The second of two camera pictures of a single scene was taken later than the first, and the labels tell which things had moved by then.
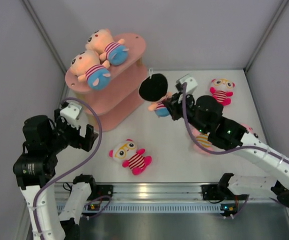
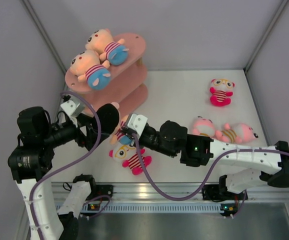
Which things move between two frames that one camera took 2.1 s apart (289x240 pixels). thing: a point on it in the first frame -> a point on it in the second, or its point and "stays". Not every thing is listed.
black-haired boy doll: (154, 87) -> (107, 117)
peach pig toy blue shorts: (102, 41) stays
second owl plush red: (221, 89) stays
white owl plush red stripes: (134, 158) stays
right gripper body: (177, 111) -> (151, 141)
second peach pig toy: (91, 70) stays
